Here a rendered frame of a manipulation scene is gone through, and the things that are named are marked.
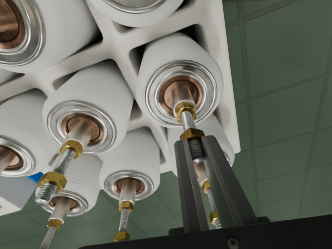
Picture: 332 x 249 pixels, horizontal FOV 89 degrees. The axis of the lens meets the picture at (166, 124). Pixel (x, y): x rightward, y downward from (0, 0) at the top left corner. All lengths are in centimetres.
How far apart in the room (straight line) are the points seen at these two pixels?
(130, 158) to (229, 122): 17
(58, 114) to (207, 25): 20
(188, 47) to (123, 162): 17
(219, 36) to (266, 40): 25
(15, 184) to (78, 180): 28
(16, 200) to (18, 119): 33
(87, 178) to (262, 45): 46
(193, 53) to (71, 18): 12
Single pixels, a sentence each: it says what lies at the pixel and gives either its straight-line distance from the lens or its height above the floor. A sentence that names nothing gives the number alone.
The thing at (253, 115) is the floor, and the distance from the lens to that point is 57.
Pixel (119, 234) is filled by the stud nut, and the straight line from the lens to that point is 24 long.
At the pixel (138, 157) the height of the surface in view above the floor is 23.
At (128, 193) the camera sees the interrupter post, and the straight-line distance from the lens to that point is 27.
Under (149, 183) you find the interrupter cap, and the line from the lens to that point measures 27.
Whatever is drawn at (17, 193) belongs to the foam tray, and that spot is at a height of 15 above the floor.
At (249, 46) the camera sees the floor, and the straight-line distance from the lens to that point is 47.
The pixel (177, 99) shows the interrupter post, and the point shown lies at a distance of 16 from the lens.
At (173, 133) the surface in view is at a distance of 27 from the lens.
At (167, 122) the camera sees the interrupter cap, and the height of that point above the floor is 25.
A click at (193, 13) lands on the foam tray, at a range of 24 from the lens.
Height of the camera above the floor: 41
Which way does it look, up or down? 55 degrees down
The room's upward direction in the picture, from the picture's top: 175 degrees clockwise
